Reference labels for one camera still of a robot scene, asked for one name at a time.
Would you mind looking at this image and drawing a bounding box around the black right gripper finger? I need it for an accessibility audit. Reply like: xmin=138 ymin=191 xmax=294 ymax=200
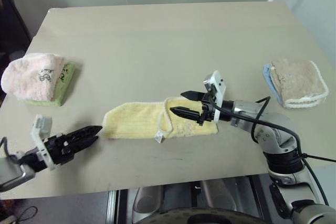
xmin=181 ymin=90 xmax=204 ymax=102
xmin=170 ymin=106 xmax=201 ymax=121

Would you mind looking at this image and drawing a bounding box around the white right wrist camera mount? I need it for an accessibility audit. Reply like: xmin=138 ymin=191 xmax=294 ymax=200
xmin=202 ymin=70 xmax=227 ymax=124

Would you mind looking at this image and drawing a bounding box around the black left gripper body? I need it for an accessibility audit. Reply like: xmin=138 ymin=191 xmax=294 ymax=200
xmin=43 ymin=133 xmax=77 ymax=166

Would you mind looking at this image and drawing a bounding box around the folded pink towel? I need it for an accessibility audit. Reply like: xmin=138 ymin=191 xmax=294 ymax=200
xmin=1 ymin=52 xmax=66 ymax=102

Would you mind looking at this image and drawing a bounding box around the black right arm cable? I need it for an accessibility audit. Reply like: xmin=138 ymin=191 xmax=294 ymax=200
xmin=207 ymin=95 xmax=336 ymax=209

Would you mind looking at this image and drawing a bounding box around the folded blue towel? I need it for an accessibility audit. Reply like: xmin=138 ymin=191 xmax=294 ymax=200
xmin=262 ymin=62 xmax=286 ymax=105

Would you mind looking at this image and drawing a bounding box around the grey rounded shape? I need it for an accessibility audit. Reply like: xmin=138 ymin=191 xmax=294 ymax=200
xmin=132 ymin=186 xmax=169 ymax=216

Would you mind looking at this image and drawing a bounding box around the black chair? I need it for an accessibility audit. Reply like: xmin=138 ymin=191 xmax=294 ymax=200
xmin=0 ymin=0 xmax=34 ymax=63

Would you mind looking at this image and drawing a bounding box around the folded green towel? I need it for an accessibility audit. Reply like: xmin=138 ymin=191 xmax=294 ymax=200
xmin=23 ymin=61 xmax=76 ymax=108

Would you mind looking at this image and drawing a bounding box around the folded beige towel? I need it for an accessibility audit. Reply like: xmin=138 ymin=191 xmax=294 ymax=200
xmin=270 ymin=59 xmax=330 ymax=110

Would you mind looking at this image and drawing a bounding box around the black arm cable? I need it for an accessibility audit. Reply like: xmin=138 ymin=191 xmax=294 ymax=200
xmin=207 ymin=95 xmax=336 ymax=209
xmin=0 ymin=136 xmax=17 ymax=162

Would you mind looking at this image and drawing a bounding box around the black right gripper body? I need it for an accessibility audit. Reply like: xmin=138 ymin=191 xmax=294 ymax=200
xmin=196 ymin=91 xmax=217 ymax=126

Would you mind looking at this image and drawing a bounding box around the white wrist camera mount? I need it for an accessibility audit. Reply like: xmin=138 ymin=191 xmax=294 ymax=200
xmin=202 ymin=70 xmax=227 ymax=124
xmin=30 ymin=114 xmax=56 ymax=172

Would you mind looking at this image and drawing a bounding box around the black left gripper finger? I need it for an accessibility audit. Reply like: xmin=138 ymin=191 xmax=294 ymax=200
xmin=70 ymin=135 xmax=99 ymax=154
xmin=65 ymin=125 xmax=103 ymax=142

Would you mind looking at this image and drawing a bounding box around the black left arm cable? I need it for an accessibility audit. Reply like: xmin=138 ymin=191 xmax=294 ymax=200
xmin=0 ymin=136 xmax=17 ymax=162

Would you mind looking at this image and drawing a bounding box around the black metal frame rail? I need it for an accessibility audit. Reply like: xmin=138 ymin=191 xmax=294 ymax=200
xmin=106 ymin=189 xmax=132 ymax=224

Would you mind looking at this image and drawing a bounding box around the yellow terry towel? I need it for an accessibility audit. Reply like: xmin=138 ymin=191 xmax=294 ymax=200
xmin=101 ymin=97 xmax=219 ymax=145

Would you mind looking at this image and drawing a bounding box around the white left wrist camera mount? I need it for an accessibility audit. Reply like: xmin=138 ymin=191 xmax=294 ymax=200
xmin=30 ymin=114 xmax=56 ymax=172

